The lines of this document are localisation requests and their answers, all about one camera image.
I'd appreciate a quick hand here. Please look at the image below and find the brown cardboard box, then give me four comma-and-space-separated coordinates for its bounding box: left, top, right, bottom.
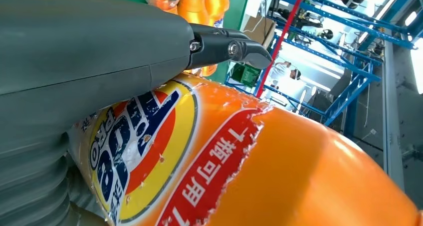
242, 14, 277, 50

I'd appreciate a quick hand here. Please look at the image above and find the orange detergent bottle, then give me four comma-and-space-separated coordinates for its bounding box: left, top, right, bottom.
199, 0, 230, 77
177, 0, 210, 26
141, 0, 183, 15
67, 73, 423, 226

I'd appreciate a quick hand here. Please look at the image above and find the green crate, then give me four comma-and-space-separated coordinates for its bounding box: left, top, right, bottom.
230, 63, 262, 88

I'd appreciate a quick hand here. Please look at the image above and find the blue metal rack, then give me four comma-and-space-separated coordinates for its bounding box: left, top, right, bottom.
224, 0, 423, 128

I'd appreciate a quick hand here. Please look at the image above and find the red pole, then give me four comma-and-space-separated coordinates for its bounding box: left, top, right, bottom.
256, 0, 308, 98

